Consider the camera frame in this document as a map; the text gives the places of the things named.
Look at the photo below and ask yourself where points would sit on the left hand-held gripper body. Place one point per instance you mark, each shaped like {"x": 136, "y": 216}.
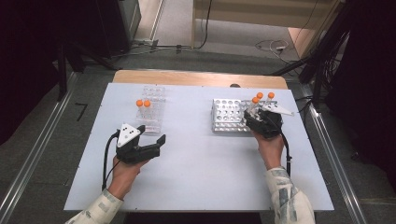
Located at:
{"x": 126, "y": 137}

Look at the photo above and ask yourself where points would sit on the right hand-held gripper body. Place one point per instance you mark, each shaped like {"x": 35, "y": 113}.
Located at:
{"x": 269, "y": 124}

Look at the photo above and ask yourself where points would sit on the silver metal tube rack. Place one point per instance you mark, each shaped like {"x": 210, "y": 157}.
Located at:
{"x": 227, "y": 116}

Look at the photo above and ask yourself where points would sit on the clear plastic tube rack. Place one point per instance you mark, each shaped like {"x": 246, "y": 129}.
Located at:
{"x": 155, "y": 112}

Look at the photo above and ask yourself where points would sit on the person's right hand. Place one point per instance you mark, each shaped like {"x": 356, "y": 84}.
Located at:
{"x": 272, "y": 151}

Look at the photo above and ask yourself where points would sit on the person's left hand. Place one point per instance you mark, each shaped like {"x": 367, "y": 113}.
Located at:
{"x": 124, "y": 179}

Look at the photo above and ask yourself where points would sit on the white board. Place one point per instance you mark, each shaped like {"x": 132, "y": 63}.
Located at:
{"x": 199, "y": 168}

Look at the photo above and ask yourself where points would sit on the black slanted stand bar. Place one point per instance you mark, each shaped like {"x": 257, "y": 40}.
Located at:
{"x": 299, "y": 63}

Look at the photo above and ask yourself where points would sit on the wooden table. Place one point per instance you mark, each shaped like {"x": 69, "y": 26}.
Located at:
{"x": 193, "y": 77}

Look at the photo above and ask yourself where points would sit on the grey power strip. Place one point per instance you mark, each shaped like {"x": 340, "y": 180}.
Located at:
{"x": 146, "y": 42}

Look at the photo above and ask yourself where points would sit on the black stand leg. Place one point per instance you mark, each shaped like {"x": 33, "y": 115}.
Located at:
{"x": 62, "y": 74}

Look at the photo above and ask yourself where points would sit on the light wooden furniture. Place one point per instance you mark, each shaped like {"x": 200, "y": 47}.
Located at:
{"x": 264, "y": 12}

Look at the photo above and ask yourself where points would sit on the grey cabinet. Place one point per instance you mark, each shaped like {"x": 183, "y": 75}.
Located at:
{"x": 130, "y": 18}

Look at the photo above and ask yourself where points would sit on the aluminium floor rail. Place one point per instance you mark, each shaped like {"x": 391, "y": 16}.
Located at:
{"x": 37, "y": 143}
{"x": 337, "y": 165}

